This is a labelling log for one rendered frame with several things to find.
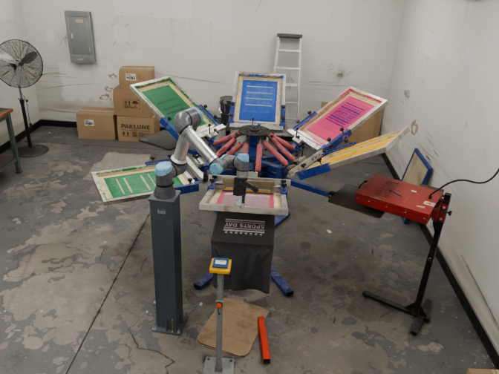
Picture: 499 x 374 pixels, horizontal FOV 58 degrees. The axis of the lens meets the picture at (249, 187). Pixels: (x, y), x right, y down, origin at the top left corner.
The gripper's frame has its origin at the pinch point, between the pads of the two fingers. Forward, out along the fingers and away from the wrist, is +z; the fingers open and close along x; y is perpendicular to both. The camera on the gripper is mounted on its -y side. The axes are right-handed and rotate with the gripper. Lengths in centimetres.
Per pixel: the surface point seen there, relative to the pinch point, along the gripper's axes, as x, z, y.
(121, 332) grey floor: -41, 119, 94
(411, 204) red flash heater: -52, 1, -125
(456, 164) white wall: -161, -19, -200
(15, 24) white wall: -416, -160, 379
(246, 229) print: -30.0, 23.7, -2.2
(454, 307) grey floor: -98, 103, -192
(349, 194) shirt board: -97, 5, -87
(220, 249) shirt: -14.0, 34.9, 15.3
